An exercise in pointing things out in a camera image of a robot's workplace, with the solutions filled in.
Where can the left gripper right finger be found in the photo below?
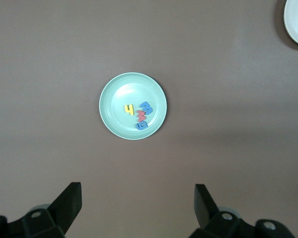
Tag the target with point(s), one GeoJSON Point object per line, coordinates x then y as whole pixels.
{"type": "Point", "coordinates": [206, 210]}

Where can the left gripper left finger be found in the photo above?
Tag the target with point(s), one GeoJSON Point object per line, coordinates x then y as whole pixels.
{"type": "Point", "coordinates": [67, 208]}

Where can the blue foam letter g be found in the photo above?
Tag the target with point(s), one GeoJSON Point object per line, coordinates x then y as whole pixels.
{"type": "Point", "coordinates": [139, 126]}

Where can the pink foam letter w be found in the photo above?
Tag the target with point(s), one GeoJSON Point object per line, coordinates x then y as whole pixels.
{"type": "Point", "coordinates": [141, 115]}

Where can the yellow foam lowercase h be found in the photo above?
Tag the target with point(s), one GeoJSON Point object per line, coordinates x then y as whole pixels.
{"type": "Point", "coordinates": [129, 109]}

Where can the blue foam lowercase m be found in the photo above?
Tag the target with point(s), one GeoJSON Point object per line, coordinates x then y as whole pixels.
{"type": "Point", "coordinates": [147, 107]}

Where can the green plate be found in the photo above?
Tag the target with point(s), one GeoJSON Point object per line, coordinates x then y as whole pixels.
{"type": "Point", "coordinates": [119, 99]}

